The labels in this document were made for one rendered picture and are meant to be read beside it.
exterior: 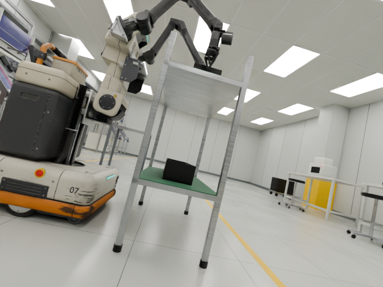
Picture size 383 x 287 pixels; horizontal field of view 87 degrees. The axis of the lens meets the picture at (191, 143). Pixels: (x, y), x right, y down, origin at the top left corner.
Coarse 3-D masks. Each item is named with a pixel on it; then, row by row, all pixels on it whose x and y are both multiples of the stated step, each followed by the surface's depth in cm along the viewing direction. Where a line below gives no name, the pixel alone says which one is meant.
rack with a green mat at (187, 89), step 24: (168, 48) 101; (168, 72) 109; (192, 72) 102; (168, 96) 154; (192, 96) 140; (216, 96) 128; (240, 96) 104; (144, 144) 97; (144, 192) 180; (192, 192) 98; (216, 192) 102; (216, 216) 99; (120, 240) 93
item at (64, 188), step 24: (0, 168) 102; (24, 168) 104; (48, 168) 107; (72, 168) 119; (96, 168) 141; (0, 192) 102; (24, 192) 103; (48, 192) 105; (72, 192) 106; (96, 192) 115; (72, 216) 106
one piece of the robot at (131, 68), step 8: (120, 64) 131; (128, 64) 131; (136, 64) 131; (144, 64) 135; (128, 72) 131; (136, 72) 131; (144, 72) 146; (128, 80) 130; (136, 80) 156; (128, 88) 155; (136, 88) 156
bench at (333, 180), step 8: (288, 176) 524; (304, 176) 489; (312, 176) 437; (352, 184) 387; (296, 200) 471; (304, 200) 526; (328, 200) 385; (360, 200) 391; (320, 208) 399; (328, 208) 381; (360, 208) 389; (328, 216) 380; (352, 216) 387
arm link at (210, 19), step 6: (192, 0) 128; (198, 0) 128; (192, 6) 131; (198, 6) 125; (204, 6) 125; (198, 12) 126; (204, 12) 123; (210, 12) 123; (204, 18) 123; (210, 18) 119; (216, 18) 119; (210, 24) 120; (222, 24) 116; (210, 30) 123
